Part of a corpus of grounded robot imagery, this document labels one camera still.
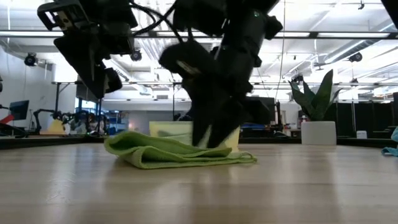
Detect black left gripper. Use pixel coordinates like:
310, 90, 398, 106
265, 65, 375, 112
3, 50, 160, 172
37, 0, 139, 100

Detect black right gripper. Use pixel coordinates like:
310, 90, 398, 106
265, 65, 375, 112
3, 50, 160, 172
158, 9, 284, 149

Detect yellow translucent plastic bin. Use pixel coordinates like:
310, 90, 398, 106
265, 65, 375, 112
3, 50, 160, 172
149, 121, 241, 153

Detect lime green microfiber towel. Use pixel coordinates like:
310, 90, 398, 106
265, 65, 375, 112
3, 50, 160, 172
104, 130, 258, 170

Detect teal microfiber towel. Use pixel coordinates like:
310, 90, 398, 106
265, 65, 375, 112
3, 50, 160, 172
381, 126, 398, 157

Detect lit blue monitor screen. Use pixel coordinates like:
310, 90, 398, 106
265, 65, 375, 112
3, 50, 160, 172
75, 98, 97, 110

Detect large black computer monitor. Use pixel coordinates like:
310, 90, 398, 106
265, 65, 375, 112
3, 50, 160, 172
245, 96, 277, 124

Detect pale yellow background object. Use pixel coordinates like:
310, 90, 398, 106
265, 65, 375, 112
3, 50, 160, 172
39, 119, 67, 136

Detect small black monitor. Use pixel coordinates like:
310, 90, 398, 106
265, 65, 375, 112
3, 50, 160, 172
9, 100, 30, 121

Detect snake plant in white pot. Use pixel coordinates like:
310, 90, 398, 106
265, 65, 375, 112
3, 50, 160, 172
288, 68, 343, 146

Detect overhead light bar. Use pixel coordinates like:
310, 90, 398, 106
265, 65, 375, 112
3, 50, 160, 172
0, 30, 398, 39

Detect black office partition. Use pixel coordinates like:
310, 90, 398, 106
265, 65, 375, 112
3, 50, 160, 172
335, 101, 398, 138

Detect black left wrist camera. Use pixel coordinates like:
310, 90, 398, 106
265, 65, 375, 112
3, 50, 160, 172
107, 21, 137, 56

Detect black workstation frame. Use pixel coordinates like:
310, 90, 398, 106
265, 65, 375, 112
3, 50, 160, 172
54, 80, 105, 134

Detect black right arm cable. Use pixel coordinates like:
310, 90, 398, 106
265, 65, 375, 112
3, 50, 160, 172
132, 1, 187, 44

